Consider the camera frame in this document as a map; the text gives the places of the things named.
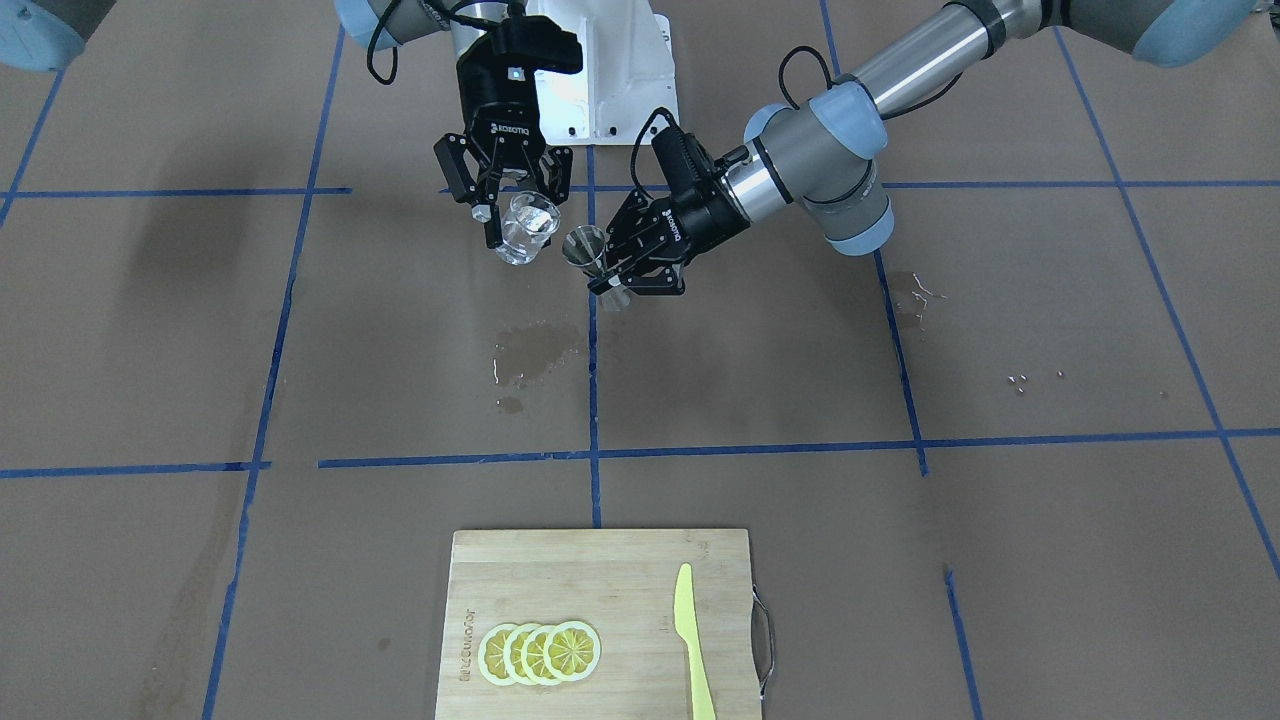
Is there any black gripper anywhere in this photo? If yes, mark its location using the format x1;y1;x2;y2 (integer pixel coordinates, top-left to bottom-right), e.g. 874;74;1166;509
588;190;751;296
433;60;575;251

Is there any glass beaker shaker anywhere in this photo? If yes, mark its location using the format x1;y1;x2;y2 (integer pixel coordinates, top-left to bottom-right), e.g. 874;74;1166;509
495;190;561;266

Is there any steel measuring jigger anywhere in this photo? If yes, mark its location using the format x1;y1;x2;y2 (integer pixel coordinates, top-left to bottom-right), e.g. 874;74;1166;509
562;224;631;313

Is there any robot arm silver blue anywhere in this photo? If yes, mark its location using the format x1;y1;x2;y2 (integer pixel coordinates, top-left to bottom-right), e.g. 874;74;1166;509
586;1;1254;296

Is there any bamboo cutting board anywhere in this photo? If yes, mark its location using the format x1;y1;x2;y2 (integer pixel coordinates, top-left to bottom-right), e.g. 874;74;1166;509
434;529;763;719

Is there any yellow plastic knife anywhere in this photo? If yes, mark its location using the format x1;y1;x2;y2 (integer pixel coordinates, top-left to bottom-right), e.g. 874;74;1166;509
673;562;717;719

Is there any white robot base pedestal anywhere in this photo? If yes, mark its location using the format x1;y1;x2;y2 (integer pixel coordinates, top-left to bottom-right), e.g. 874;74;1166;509
451;0;681;147

